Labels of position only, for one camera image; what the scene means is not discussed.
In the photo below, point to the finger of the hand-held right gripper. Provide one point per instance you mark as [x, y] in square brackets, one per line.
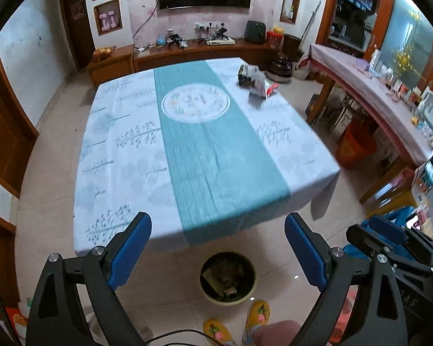
[388, 229]
[364, 239]

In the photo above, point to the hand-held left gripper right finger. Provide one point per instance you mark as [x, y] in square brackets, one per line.
[306, 252]

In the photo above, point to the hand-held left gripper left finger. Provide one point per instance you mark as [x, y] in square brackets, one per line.
[130, 252]

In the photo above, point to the black bin with yellow rim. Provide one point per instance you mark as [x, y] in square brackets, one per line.
[246, 265]

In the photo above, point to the yellow embroidered slipper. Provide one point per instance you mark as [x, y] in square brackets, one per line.
[259, 313]
[216, 329]

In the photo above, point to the printed teal white tablecloth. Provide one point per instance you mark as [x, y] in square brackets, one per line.
[122, 173]

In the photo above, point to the person's right leg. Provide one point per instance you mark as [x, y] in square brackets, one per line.
[281, 333]

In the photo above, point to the orange bucket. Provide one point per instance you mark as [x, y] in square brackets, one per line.
[355, 146]

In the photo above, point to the side table with pink cloth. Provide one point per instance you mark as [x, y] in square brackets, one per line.
[346, 68]

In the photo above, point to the red white blue wrapper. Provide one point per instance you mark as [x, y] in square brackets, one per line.
[261, 88]

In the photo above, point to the white bucket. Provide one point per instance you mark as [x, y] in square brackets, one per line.
[301, 71]

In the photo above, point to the small wooden cabinet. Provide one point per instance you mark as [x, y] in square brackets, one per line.
[112, 66]

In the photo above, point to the dark clay pot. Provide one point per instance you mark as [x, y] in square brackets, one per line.
[279, 66]

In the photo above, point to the fruit bowl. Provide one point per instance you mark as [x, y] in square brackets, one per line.
[104, 52]

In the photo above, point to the long wooden TV cabinet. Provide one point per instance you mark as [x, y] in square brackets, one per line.
[187, 56]

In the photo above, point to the small blue teapot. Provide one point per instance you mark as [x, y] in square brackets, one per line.
[161, 41]

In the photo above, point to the red basket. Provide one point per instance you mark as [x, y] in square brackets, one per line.
[274, 40]

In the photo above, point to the small black device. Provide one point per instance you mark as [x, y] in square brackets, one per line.
[176, 41]

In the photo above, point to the dark green toaster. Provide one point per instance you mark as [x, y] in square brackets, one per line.
[256, 32]

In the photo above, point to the white set-top box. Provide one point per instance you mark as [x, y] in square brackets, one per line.
[220, 42]

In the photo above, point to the pink dumbbell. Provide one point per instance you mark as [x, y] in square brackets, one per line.
[112, 20]
[103, 21]

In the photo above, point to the dark wooden door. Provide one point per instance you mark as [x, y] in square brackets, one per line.
[75, 25]

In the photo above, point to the black folding stand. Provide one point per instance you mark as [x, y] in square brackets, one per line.
[217, 33]

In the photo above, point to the white wall sockets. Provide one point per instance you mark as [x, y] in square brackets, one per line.
[209, 26]

